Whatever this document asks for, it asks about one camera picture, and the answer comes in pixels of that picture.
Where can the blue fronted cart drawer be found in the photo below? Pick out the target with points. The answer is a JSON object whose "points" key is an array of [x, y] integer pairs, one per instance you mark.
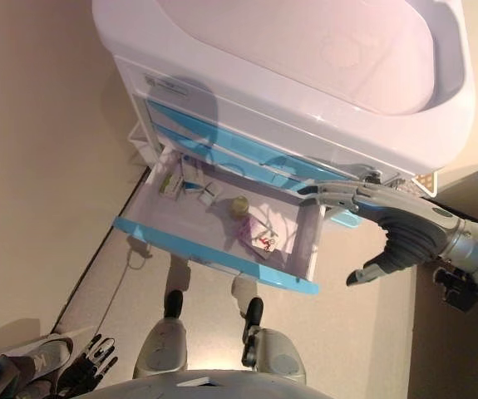
{"points": [[222, 257], [238, 160], [242, 141]]}

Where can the black robot foot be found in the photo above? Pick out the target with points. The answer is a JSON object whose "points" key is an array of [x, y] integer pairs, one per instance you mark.
{"points": [[255, 309], [175, 303]]}

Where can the silver robot right leg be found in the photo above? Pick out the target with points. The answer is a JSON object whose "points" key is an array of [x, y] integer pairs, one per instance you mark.
{"points": [[276, 353]]}

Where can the white box crossed lines print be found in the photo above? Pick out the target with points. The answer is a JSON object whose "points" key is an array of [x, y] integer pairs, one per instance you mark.
{"points": [[209, 192]]}

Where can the white medical cart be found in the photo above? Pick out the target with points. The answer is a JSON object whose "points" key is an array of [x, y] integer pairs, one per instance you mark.
{"points": [[263, 62]]}

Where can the silver robot left leg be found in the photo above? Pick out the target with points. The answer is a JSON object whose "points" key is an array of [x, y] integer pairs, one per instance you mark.
{"points": [[161, 341]]}

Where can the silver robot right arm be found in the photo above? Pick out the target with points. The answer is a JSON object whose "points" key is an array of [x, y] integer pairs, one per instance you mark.
{"points": [[475, 249]]}

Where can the brown trouser leg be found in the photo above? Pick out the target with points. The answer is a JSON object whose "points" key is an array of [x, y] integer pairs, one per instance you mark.
{"points": [[6, 374]]}

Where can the white blue medicine box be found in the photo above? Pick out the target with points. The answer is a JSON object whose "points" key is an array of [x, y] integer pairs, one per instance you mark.
{"points": [[193, 187]]}

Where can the silver robot leg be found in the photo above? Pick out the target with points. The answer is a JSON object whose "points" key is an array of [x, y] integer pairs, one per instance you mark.
{"points": [[276, 353], [161, 341]]}

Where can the black robot left foot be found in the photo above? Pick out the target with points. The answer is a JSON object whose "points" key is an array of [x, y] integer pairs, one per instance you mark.
{"points": [[175, 303]]}

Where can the grey blue sneaker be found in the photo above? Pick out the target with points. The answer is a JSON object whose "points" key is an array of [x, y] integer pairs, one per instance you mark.
{"points": [[47, 353]]}

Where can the green white medicine box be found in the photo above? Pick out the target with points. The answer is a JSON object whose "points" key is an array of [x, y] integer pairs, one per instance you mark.
{"points": [[170, 185]]}

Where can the pink calcium granules box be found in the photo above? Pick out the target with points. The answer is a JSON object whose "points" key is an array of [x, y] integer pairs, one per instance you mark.
{"points": [[249, 230]]}

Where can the bag of yellow items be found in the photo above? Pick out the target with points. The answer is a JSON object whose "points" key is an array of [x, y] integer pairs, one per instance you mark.
{"points": [[238, 206]]}

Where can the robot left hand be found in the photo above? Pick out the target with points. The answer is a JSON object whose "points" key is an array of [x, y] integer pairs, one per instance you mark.
{"points": [[91, 363]]}

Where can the black robot right foot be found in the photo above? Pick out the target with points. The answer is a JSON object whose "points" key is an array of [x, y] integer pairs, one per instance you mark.
{"points": [[255, 309]]}

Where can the white box red print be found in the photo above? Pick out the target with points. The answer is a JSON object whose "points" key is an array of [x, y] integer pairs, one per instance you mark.
{"points": [[268, 243]]}

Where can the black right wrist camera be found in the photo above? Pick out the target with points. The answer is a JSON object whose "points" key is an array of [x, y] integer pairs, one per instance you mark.
{"points": [[454, 289]]}

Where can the white upright medicine box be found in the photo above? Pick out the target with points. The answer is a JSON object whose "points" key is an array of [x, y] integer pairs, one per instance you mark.
{"points": [[188, 166]]}

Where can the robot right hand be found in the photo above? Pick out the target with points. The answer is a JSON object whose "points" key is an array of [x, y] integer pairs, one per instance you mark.
{"points": [[405, 232]]}

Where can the blue lidded waste bin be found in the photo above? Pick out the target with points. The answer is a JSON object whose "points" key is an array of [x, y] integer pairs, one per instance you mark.
{"points": [[344, 218]]}

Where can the grey robot torso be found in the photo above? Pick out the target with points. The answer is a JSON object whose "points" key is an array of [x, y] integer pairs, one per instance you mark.
{"points": [[222, 384]]}

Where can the white side basket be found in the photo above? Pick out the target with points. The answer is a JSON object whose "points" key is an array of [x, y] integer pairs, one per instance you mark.
{"points": [[139, 143]]}

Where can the white perforated basket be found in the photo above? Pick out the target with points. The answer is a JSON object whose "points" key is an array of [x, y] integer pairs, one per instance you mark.
{"points": [[425, 183]]}

